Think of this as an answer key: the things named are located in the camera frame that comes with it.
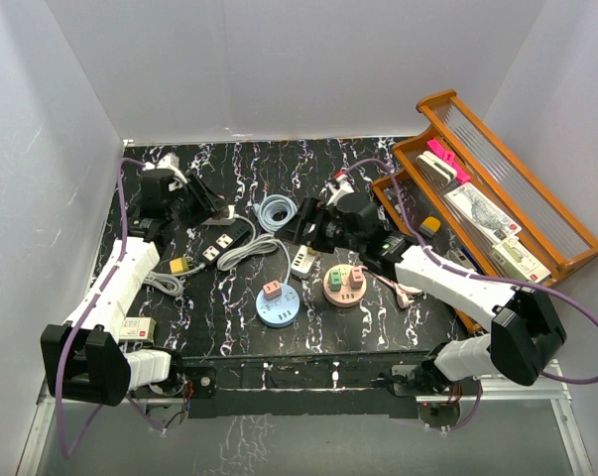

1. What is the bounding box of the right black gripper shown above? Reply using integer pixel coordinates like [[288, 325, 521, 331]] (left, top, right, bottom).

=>
[[276, 197, 365, 254]]

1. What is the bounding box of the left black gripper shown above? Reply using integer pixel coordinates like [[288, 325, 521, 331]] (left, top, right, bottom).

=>
[[169, 174, 228, 228]]

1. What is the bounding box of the white slanted power strip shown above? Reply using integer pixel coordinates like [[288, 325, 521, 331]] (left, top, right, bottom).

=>
[[291, 245, 318, 279]]

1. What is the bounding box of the pink cube adapter top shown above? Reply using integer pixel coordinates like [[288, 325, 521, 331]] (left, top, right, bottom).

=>
[[262, 281, 283, 300]]

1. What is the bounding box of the pink small adapter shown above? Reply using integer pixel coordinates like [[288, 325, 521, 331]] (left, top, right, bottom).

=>
[[348, 267, 366, 290]]

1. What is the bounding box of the pink round power strip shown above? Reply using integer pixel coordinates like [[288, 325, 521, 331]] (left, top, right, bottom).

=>
[[323, 264, 367, 308]]

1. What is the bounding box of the blue round power strip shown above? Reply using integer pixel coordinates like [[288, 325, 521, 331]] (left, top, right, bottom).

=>
[[255, 283, 300, 328]]

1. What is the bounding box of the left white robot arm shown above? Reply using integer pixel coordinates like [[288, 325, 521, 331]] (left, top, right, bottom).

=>
[[41, 168, 228, 407]]

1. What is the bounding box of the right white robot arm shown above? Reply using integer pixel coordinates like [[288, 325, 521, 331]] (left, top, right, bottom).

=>
[[276, 192, 566, 394]]

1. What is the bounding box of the white long power strip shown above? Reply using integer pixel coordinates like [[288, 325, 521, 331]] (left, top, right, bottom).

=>
[[203, 205, 236, 226]]

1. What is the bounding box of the black power strip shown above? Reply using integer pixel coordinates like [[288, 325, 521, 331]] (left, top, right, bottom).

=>
[[199, 219, 254, 267]]

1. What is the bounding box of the yellow black adapter left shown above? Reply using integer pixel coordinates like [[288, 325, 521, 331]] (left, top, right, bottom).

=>
[[169, 257, 190, 275]]

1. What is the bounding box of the yellow grey adapter on shelf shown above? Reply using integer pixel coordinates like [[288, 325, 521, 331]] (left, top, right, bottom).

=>
[[419, 216, 441, 239]]

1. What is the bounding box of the small white red box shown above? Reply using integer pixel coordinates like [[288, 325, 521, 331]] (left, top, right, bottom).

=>
[[119, 317, 157, 343]]

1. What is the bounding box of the pink box on shelf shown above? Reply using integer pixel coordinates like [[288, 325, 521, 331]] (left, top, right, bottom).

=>
[[426, 139, 471, 184]]

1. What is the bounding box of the printed package on shelf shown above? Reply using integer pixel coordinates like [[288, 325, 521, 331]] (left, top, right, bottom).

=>
[[444, 182, 522, 245]]

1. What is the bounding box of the wooden shelf rack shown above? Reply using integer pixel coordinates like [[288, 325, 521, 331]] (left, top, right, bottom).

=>
[[370, 88, 598, 334]]

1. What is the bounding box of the green white box on shelf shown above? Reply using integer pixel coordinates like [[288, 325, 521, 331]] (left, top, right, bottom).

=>
[[489, 236, 550, 284]]

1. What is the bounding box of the grey white cable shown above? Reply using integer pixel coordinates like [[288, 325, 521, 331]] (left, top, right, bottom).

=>
[[216, 232, 293, 287]]

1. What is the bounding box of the blue coiled cable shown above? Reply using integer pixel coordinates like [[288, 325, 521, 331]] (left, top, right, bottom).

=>
[[252, 193, 299, 235]]

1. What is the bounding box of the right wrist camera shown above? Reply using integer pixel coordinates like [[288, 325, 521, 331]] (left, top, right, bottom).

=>
[[326, 170, 355, 206]]

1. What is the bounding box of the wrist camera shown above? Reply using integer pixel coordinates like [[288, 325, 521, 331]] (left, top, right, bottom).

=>
[[143, 153, 187, 192], [326, 170, 355, 206]]

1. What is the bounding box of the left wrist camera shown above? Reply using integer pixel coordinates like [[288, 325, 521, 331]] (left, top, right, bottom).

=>
[[143, 153, 187, 192]]

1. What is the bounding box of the pink coiled cable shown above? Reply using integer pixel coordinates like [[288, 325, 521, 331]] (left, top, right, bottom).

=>
[[367, 272, 426, 311]]

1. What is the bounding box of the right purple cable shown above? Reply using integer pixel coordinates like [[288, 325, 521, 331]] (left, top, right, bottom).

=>
[[335, 159, 598, 384]]

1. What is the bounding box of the purple cable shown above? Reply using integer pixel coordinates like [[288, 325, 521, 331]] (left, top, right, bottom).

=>
[[50, 158, 154, 460], [335, 159, 598, 384]]

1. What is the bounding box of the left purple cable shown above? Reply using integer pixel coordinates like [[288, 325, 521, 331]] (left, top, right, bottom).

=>
[[50, 158, 154, 460]]

